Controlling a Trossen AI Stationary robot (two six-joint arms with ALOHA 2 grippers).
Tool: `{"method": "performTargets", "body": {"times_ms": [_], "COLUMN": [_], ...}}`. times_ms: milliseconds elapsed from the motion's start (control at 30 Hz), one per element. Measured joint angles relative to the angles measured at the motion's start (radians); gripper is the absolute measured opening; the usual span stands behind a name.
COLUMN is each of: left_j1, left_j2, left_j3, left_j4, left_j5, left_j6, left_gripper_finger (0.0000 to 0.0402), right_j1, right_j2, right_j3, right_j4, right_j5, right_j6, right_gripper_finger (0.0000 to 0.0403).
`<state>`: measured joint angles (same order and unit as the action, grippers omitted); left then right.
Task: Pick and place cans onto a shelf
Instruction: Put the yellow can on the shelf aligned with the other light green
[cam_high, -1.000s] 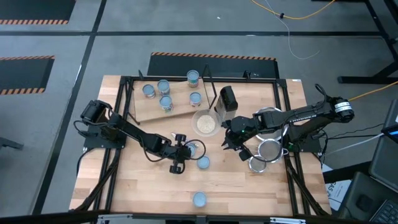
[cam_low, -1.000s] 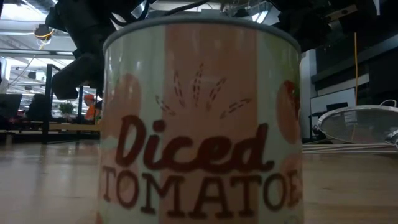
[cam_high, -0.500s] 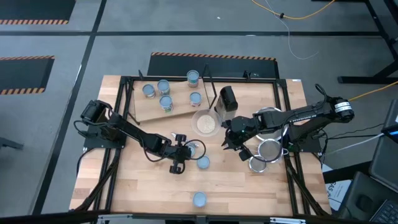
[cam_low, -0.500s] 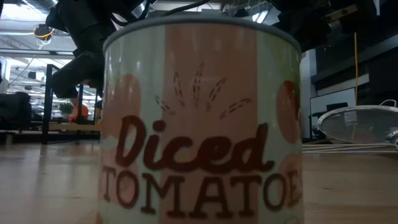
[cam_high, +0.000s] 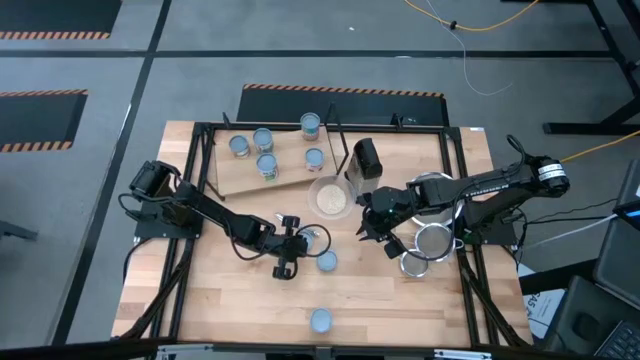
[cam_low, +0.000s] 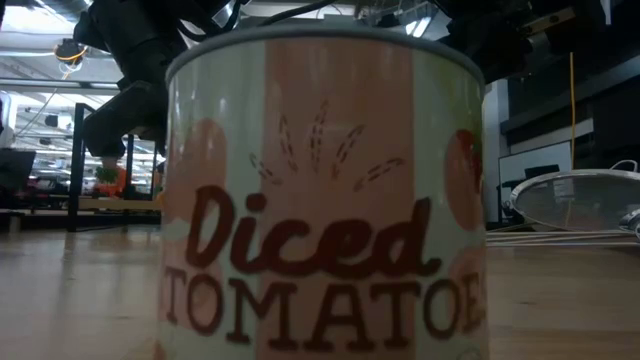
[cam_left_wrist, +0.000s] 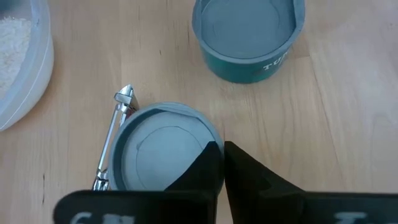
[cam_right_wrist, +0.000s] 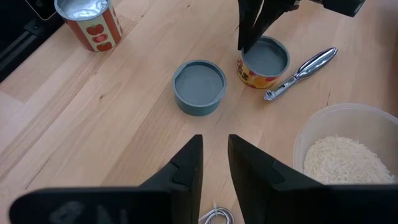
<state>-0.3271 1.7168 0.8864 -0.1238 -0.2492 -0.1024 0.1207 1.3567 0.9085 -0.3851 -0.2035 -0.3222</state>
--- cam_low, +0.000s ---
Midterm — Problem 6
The medium metal mesh strainer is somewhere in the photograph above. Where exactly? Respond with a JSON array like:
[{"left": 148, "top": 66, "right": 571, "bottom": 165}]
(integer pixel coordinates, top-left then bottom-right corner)
[{"left": 487, "top": 208, "right": 640, "bottom": 247}]

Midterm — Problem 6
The yellow hanging cable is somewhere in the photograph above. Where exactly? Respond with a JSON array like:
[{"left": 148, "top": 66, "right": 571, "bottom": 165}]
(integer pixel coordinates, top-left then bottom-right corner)
[{"left": 567, "top": 52, "right": 578, "bottom": 169}]

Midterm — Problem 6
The white wall screen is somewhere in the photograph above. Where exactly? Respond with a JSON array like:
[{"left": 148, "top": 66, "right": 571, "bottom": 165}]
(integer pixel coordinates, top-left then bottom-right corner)
[{"left": 498, "top": 140, "right": 574, "bottom": 187}]

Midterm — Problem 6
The large metal mesh strainer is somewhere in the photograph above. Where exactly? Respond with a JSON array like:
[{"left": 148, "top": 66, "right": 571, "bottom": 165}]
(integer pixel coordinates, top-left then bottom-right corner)
[{"left": 509, "top": 158, "right": 640, "bottom": 234}]

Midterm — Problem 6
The black ceiling device yellow cable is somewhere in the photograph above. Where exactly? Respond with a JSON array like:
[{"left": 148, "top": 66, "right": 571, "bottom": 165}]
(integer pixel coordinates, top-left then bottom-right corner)
[{"left": 53, "top": 37, "right": 91, "bottom": 66}]

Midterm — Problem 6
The smooth silver ceiling duct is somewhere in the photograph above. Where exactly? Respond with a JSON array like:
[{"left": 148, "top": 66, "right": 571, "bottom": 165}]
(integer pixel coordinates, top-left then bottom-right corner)
[{"left": 212, "top": 0, "right": 241, "bottom": 29}]

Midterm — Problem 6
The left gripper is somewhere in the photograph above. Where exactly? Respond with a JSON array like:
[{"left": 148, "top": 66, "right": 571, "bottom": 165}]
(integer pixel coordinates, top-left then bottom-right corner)
[{"left": 82, "top": 47, "right": 174, "bottom": 157}]

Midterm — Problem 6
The wooden background bench top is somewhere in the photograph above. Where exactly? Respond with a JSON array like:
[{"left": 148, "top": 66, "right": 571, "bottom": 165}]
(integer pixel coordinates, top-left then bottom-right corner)
[{"left": 29, "top": 195, "right": 162, "bottom": 212}]

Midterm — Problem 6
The diced tomatoes tin can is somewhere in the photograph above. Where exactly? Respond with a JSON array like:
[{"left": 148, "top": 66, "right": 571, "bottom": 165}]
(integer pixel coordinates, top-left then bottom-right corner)
[{"left": 153, "top": 24, "right": 490, "bottom": 360}]

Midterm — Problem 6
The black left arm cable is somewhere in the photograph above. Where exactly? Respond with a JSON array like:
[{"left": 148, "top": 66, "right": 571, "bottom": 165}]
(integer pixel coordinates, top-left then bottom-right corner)
[{"left": 257, "top": 0, "right": 339, "bottom": 27}]

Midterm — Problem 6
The black background monitor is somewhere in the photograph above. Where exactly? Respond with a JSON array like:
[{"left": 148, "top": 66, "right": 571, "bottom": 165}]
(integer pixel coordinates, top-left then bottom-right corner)
[{"left": 0, "top": 148, "right": 37, "bottom": 196}]

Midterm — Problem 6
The metal ceiling cable tray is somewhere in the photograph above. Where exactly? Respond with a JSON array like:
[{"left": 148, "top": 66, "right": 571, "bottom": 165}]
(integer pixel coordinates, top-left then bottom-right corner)
[{"left": 355, "top": 0, "right": 436, "bottom": 26}]

